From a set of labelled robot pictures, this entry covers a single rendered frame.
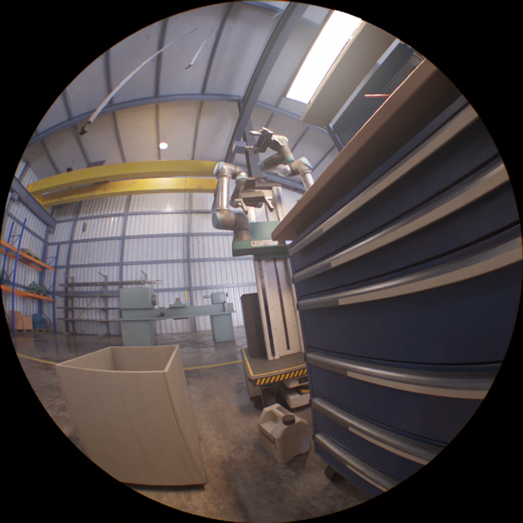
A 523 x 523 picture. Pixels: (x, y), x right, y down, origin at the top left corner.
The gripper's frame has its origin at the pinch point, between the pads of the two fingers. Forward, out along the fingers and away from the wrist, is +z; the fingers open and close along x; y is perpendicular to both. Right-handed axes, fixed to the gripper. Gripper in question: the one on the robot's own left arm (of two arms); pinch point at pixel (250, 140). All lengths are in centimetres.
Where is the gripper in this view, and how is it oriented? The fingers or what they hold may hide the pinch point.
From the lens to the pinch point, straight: 100.4
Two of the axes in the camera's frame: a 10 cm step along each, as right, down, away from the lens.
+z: -6.1, 4.7, -6.4
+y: -7.1, -6.9, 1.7
